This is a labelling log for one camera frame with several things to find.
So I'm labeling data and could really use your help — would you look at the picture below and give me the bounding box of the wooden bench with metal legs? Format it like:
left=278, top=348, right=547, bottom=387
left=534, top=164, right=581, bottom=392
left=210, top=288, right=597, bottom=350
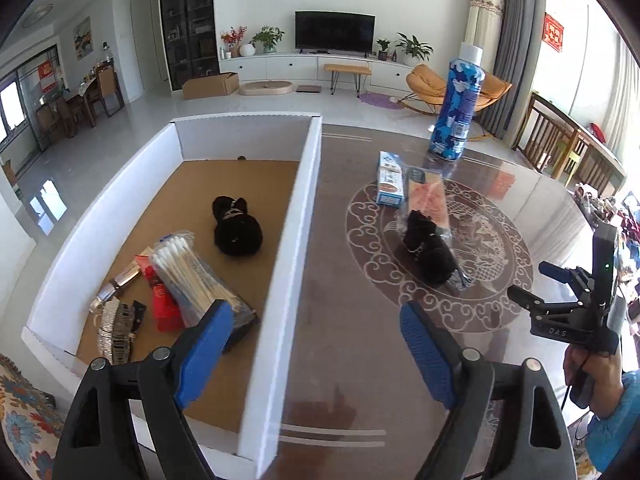
left=323, top=63, right=372, bottom=97

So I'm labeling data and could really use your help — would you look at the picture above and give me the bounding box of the red flower arrangement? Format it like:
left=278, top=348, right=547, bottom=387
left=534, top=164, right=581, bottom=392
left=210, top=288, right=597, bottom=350
left=221, top=26, right=248, bottom=58

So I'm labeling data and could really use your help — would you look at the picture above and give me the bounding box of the round ceiling light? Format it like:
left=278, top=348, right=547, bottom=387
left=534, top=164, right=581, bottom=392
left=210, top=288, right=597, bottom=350
left=22, top=4, right=53, bottom=28

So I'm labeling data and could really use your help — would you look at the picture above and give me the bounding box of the white cardboard box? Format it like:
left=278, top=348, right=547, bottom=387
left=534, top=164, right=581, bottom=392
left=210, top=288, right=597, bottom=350
left=20, top=112, right=323, bottom=478

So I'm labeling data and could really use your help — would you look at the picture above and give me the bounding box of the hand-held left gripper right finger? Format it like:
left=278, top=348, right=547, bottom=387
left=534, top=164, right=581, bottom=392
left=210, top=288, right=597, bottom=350
left=399, top=301, right=578, bottom=480

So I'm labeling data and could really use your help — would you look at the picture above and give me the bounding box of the wooden dining table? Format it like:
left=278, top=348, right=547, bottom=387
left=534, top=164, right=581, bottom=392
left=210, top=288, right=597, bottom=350
left=65, top=80, right=108, bottom=128

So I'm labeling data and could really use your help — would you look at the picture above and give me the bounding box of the white sheer curtain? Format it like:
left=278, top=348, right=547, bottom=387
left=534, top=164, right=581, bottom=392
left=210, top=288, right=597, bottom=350
left=597, top=35, right=637, bottom=166

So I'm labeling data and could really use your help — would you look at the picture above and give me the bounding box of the person's right forearm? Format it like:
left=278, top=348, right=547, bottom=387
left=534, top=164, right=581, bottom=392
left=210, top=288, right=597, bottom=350
left=587, top=370, right=640, bottom=480

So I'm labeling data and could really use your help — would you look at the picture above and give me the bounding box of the flat screen television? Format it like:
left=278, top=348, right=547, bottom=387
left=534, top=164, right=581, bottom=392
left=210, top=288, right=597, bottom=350
left=294, top=10, right=376, bottom=56

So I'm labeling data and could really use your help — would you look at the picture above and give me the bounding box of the glass balcony door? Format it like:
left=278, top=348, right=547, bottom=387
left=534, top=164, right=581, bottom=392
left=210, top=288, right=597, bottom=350
left=0, top=45, right=61, bottom=148

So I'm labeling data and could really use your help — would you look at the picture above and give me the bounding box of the green potted plant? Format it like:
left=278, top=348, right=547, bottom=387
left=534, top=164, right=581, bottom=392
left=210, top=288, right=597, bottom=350
left=250, top=26, right=285, bottom=54

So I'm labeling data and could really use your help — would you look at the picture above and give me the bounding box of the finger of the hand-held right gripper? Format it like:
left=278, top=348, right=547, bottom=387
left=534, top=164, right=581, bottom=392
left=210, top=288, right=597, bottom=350
left=507, top=285, right=581, bottom=321
left=539, top=261, right=593, bottom=288

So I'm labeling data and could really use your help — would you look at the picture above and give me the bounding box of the white and blue ointment box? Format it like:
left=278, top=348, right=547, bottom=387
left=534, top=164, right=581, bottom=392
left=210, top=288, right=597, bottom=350
left=375, top=151, right=405, bottom=208

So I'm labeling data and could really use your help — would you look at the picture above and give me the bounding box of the red wall hanging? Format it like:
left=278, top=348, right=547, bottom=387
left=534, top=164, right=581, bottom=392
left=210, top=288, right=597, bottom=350
left=544, top=11, right=565, bottom=52

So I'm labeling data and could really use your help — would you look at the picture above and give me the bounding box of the dark glass display cabinet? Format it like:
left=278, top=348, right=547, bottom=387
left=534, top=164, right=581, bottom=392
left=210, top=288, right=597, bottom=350
left=159, top=0, right=219, bottom=92

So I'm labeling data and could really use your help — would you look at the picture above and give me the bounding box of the framed landscape painting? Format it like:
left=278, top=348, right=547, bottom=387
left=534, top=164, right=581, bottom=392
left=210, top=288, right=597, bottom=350
left=73, top=16, right=93, bottom=61

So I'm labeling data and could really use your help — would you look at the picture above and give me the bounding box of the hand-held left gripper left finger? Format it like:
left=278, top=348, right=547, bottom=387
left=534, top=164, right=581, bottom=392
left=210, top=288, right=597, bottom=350
left=52, top=299, right=236, bottom=480

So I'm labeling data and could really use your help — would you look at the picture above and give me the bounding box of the black velvet scrunchie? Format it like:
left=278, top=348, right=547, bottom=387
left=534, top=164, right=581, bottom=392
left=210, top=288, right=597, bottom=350
left=403, top=209, right=462, bottom=289
left=212, top=196, right=264, bottom=259

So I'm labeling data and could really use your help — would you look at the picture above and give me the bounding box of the person's right hand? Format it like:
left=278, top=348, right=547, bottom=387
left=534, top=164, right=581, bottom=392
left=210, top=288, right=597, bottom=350
left=564, top=345, right=626, bottom=418

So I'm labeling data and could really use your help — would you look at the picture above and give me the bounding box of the white television cabinet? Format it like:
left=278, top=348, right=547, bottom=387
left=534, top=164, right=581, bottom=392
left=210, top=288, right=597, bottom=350
left=218, top=52, right=426, bottom=92

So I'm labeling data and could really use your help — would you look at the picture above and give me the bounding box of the wooden slatted chair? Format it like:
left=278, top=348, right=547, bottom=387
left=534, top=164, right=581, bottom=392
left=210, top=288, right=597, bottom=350
left=512, top=92, right=571, bottom=171

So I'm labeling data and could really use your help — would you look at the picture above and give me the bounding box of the grey curtain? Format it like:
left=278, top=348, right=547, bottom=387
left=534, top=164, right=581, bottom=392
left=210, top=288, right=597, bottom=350
left=487, top=0, right=548, bottom=138

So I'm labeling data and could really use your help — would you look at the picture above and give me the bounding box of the wooden dining chair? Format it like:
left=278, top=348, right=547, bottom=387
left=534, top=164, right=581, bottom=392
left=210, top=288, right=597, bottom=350
left=97, top=66, right=126, bottom=118
left=55, top=95, right=81, bottom=138
left=36, top=105, right=58, bottom=151

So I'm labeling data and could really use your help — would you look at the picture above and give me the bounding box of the white door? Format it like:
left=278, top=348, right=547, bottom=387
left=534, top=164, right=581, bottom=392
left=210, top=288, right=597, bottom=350
left=130, top=0, right=166, bottom=92

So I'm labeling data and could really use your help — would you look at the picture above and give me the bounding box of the purple round floor mat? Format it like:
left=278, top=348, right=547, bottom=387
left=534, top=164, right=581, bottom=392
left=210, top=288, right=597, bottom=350
left=359, top=91, right=405, bottom=110

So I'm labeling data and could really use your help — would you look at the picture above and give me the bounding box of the pack of cotton swabs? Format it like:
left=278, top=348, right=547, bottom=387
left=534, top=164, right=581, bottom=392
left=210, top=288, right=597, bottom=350
left=150, top=231, right=258, bottom=328

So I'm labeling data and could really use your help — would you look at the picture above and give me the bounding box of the orange rocking chair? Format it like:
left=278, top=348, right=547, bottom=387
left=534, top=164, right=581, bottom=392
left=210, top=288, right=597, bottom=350
left=400, top=63, right=513, bottom=141

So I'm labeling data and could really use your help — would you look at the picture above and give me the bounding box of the rhinestone bow hair clip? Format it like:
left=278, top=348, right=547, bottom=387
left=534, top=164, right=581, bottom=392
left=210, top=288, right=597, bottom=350
left=95, top=297, right=148, bottom=366

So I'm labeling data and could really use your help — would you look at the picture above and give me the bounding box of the blue camouflage bottle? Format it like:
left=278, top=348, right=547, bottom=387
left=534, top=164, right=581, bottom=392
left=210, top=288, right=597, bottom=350
left=427, top=42, right=486, bottom=161

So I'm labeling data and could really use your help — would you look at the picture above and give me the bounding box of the cloth-covered standing air conditioner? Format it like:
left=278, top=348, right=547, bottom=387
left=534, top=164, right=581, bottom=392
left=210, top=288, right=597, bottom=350
left=464, top=0, right=503, bottom=68

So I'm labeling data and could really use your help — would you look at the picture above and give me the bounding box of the leafy potted plant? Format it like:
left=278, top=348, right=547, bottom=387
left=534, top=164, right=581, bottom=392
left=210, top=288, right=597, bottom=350
left=394, top=33, right=434, bottom=64

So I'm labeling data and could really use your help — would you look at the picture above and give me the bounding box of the pink comb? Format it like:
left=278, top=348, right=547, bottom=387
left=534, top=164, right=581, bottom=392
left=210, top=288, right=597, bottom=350
left=400, top=166, right=473, bottom=293

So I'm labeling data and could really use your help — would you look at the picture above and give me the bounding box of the beige oval cat scratcher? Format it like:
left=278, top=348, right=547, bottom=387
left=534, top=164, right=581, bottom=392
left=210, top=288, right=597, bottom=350
left=239, top=80, right=295, bottom=97

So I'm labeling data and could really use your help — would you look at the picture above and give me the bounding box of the small silver bottle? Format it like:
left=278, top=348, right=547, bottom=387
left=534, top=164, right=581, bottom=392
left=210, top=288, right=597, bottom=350
left=90, top=264, right=142, bottom=313

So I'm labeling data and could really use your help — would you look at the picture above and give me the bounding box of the brown cardboard carton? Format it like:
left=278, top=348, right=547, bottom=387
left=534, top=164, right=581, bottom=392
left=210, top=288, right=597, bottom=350
left=181, top=71, right=240, bottom=100

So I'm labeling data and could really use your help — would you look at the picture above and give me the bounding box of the red sachet packet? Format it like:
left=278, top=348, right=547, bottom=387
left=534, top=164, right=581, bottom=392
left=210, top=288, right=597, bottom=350
left=147, top=260, right=187, bottom=332

